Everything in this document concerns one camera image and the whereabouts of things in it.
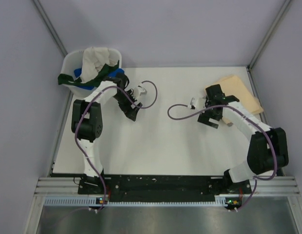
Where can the dark green t shirt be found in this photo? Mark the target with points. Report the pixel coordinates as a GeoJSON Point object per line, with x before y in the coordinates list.
{"type": "Point", "coordinates": [64, 79]}

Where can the blue t shirt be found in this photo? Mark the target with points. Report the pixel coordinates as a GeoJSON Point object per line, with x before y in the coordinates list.
{"type": "Point", "coordinates": [77, 73]}

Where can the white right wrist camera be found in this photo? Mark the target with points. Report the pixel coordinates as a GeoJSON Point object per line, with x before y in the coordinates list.
{"type": "Point", "coordinates": [197, 103]}

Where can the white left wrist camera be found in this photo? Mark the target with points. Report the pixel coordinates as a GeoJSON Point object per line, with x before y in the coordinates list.
{"type": "Point", "coordinates": [138, 91]}

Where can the white crumpled t shirt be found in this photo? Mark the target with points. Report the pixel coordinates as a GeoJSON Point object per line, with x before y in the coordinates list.
{"type": "Point", "coordinates": [93, 61]}

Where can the right aluminium corner post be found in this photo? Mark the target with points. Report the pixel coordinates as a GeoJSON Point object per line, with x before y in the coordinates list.
{"type": "Point", "coordinates": [270, 33]}

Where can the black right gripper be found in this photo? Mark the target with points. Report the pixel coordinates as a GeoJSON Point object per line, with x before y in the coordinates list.
{"type": "Point", "coordinates": [204, 118]}

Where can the right aluminium table edge rail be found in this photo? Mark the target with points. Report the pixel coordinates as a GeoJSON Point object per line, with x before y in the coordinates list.
{"type": "Point", "coordinates": [258, 93]}

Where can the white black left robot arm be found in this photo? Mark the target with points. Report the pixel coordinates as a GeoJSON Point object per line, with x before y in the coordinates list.
{"type": "Point", "coordinates": [87, 121]}

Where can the white slotted cable duct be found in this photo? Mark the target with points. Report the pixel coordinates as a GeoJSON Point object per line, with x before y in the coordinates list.
{"type": "Point", "coordinates": [96, 202]}

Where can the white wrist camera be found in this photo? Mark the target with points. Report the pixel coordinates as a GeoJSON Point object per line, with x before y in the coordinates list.
{"type": "Point", "coordinates": [197, 103]}
{"type": "Point", "coordinates": [138, 91]}

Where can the aluminium corner post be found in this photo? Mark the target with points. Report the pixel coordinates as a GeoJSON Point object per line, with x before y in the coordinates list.
{"type": "Point", "coordinates": [270, 33]}
{"type": "Point", "coordinates": [50, 28]}

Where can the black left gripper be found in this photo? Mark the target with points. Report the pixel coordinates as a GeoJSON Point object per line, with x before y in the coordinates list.
{"type": "Point", "coordinates": [129, 112]}

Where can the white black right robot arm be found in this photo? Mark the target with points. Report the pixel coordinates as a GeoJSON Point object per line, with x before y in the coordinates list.
{"type": "Point", "coordinates": [267, 146]}

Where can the left aluminium corner post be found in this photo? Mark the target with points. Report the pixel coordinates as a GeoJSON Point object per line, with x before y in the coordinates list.
{"type": "Point", "coordinates": [50, 28]}

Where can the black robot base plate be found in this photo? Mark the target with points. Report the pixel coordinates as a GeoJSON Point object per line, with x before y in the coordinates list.
{"type": "Point", "coordinates": [164, 188]}

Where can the white laundry basket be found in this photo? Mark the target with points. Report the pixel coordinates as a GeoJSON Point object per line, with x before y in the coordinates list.
{"type": "Point", "coordinates": [73, 60]}

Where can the cream yellow t shirt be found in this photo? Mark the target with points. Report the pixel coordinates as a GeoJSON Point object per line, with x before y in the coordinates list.
{"type": "Point", "coordinates": [233, 85]}

